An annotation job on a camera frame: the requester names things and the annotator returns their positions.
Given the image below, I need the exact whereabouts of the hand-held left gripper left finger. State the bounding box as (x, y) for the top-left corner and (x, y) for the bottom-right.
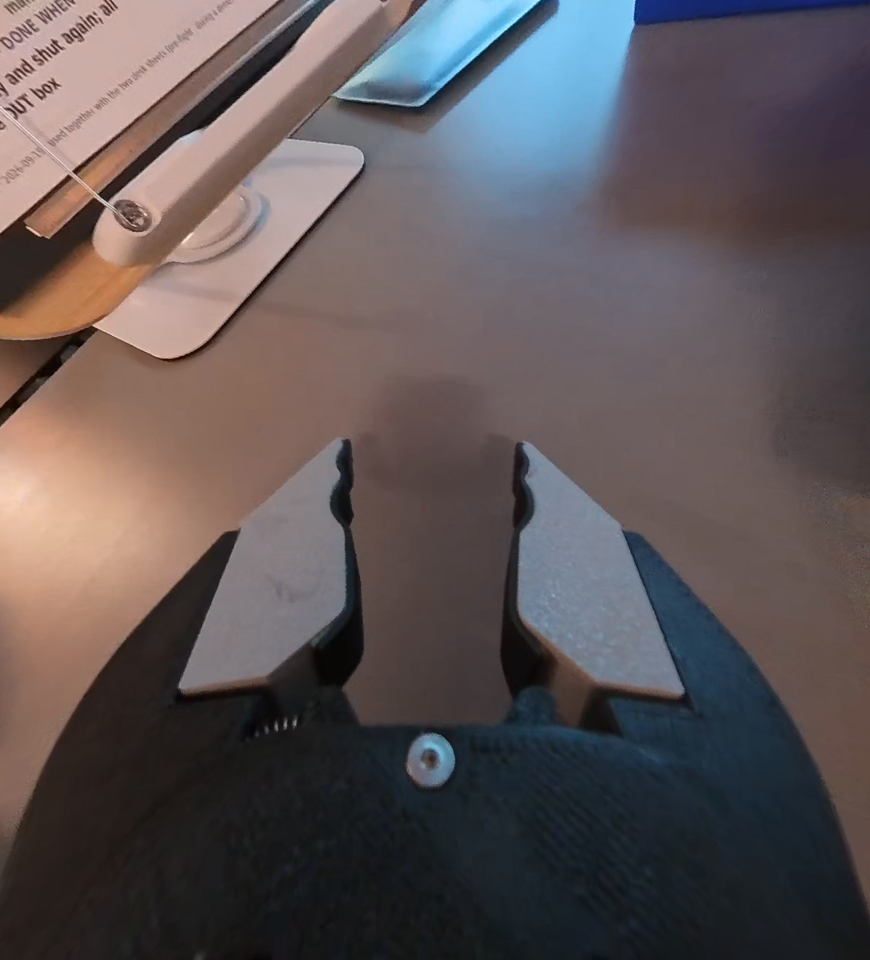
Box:
(177, 438), (365, 699)

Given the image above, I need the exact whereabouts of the printed instruction sheet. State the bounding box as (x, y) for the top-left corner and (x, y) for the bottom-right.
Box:
(0, 0), (308, 267)

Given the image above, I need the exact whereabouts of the grey laptop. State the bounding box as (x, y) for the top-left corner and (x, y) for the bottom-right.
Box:
(333, 0), (559, 108)

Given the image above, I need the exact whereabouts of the blue plastic bin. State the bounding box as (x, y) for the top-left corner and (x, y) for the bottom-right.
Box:
(633, 0), (870, 26)

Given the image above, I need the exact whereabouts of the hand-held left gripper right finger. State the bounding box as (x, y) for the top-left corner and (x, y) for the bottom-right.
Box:
(501, 441), (686, 729)

